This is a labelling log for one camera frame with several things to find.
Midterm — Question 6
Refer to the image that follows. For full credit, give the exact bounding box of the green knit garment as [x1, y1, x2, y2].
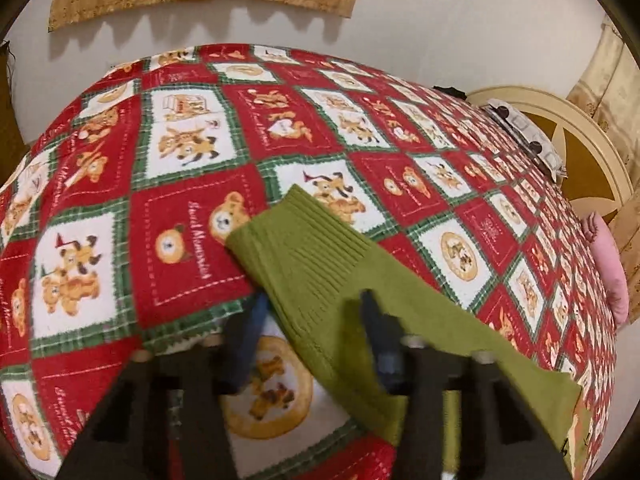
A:
[225, 184, 593, 473]

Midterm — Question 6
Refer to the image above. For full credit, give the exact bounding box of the red printed bear blanket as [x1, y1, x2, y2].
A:
[0, 42, 618, 480]

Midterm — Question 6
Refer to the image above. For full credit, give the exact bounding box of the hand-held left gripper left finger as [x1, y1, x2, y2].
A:
[55, 292, 273, 480]

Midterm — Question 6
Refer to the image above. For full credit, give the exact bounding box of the cream and brown headboard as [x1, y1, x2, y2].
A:
[465, 85, 633, 222]

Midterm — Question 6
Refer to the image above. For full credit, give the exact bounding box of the black and white patterned pillow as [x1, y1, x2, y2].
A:
[482, 99, 568, 182]

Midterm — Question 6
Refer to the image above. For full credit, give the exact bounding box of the pink pillow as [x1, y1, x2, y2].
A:
[580, 212, 631, 326]

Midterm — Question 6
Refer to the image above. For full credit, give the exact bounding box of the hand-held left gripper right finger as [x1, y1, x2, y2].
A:
[359, 290, 573, 480]

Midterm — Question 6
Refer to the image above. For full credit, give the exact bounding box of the dark brown panel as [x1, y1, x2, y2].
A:
[0, 40, 31, 171]

